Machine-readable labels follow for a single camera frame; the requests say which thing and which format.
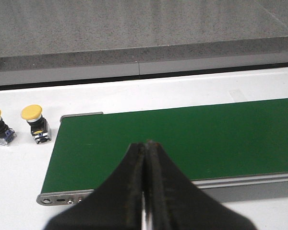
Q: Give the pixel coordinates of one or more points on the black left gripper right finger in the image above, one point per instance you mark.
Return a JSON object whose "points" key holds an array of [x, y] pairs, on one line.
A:
{"points": [[175, 203]]}

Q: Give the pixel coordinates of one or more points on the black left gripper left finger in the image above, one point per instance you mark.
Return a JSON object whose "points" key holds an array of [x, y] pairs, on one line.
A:
{"points": [[115, 205]]}

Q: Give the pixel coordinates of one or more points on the grey stone counter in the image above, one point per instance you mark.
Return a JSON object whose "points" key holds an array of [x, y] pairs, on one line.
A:
{"points": [[42, 34]]}

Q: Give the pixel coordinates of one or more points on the aluminium conveyor frame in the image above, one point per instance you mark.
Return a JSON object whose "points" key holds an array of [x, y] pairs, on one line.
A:
{"points": [[62, 198]]}

